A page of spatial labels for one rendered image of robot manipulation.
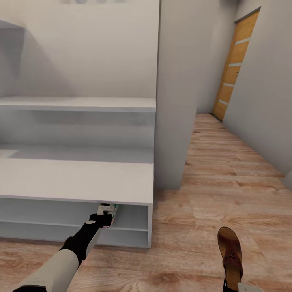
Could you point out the gym shoe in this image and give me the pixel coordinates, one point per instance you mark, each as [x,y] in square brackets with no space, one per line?
[113,213]

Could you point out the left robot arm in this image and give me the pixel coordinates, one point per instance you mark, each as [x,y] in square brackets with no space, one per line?
[58,272]

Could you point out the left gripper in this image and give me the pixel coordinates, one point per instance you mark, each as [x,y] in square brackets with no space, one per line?
[106,218]

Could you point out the sandal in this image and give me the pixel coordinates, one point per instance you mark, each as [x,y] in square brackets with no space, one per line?
[230,249]

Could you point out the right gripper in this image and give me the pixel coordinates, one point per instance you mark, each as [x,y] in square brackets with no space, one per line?
[226,289]

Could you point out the door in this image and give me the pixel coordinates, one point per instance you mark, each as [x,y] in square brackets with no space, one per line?
[241,37]

